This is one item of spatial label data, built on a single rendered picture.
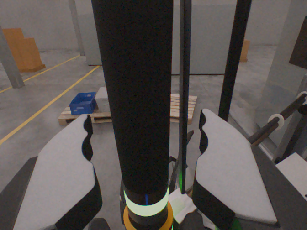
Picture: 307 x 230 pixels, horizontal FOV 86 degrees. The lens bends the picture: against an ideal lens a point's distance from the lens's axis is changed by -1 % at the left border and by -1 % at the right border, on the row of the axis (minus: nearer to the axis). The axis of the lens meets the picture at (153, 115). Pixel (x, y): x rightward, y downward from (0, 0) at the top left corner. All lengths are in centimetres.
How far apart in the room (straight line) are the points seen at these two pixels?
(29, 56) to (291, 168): 834
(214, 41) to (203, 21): 69
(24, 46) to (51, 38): 628
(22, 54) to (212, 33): 707
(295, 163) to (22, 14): 1526
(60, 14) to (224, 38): 1083
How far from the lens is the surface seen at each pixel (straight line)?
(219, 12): 585
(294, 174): 63
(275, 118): 38
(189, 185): 71
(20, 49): 852
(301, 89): 65
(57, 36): 1422
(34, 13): 1479
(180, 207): 20
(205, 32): 578
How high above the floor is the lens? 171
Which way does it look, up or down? 30 degrees down
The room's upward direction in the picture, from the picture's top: 2 degrees counter-clockwise
